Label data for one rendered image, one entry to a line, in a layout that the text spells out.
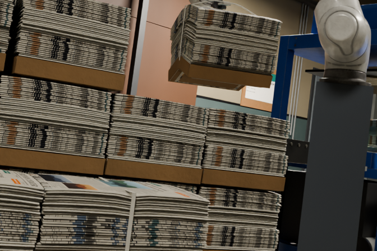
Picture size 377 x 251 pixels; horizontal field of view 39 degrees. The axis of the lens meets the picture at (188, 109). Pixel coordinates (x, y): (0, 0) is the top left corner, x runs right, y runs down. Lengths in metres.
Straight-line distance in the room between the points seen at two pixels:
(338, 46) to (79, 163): 0.92
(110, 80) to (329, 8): 0.81
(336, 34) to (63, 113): 0.91
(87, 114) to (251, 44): 0.61
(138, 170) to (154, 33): 4.73
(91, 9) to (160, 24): 4.76
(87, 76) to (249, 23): 0.59
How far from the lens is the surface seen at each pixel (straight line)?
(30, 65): 1.38
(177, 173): 1.50
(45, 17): 1.40
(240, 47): 1.72
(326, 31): 1.80
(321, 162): 1.96
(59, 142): 1.39
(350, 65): 2.01
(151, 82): 6.06
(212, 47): 1.70
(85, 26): 1.42
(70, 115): 1.39
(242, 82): 1.74
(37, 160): 1.39
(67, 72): 1.40
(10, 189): 1.09
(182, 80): 1.95
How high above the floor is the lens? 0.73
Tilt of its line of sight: 3 degrees up
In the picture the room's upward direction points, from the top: 7 degrees clockwise
